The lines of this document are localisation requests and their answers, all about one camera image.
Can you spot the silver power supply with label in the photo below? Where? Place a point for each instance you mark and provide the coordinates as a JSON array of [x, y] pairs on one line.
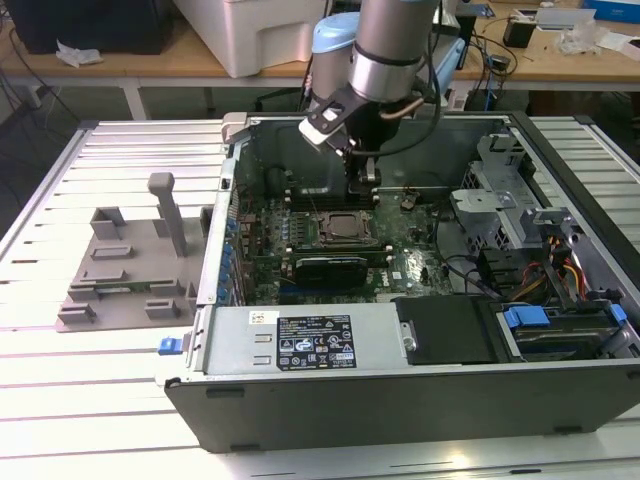
[[230, 345]]

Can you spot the green motherboard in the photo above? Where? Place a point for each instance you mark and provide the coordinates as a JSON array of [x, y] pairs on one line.
[[410, 265]]

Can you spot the metal drive cage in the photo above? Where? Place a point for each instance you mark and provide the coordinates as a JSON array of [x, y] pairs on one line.
[[492, 215]]

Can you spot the white printer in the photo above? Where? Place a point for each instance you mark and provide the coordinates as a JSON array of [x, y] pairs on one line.
[[250, 40]]

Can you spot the black plastic connector block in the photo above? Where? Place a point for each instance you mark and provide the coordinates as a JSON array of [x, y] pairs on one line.
[[500, 270]]

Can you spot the round coin cell battery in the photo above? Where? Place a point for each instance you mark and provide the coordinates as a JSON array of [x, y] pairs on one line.
[[408, 202]]

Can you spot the blue case latch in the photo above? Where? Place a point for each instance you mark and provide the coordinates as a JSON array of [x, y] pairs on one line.
[[168, 346]]

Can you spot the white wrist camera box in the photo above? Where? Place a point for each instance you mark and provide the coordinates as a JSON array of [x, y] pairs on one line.
[[317, 132]]

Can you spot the clear plastic bags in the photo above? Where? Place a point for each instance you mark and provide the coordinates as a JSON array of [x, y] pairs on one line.
[[580, 40]]

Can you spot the green RAM stick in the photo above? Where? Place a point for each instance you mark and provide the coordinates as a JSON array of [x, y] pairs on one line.
[[125, 287]]

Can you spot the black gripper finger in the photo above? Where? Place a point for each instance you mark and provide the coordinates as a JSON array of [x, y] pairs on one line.
[[365, 185]]

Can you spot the pale grey flat box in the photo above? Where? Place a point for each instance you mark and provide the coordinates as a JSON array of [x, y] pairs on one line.
[[565, 19]]

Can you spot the hard disk in blue carrier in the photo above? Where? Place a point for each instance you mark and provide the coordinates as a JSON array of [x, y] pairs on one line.
[[525, 317]]

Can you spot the open grey PC case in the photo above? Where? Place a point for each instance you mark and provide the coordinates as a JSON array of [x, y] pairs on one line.
[[400, 415]]

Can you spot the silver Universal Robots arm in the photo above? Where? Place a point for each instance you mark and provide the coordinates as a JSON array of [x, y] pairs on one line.
[[385, 40]]

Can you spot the large black box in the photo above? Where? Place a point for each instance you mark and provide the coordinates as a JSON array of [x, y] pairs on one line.
[[90, 25]]

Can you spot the black graphics card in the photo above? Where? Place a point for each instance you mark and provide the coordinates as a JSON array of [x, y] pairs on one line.
[[330, 272]]

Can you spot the wooden desk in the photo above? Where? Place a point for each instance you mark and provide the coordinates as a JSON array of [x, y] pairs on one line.
[[550, 67]]

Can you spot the grey plastic parts rack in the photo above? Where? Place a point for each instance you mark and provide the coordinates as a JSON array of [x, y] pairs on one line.
[[145, 250]]

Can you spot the crumpled white paper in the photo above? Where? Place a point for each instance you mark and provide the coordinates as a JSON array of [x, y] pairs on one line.
[[77, 54]]

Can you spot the small black speaker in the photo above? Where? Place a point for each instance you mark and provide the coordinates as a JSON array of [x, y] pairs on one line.
[[517, 32]]

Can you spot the black cylinder board component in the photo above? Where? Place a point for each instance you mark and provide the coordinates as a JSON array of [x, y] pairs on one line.
[[275, 181]]

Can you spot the blue cardboard box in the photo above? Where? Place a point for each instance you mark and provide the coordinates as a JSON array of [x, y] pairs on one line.
[[615, 10]]

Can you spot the black drive bay cover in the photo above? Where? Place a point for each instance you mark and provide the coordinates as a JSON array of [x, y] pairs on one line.
[[445, 330]]

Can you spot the black RAM slot row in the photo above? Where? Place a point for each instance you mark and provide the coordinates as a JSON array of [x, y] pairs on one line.
[[340, 252], [320, 200]]

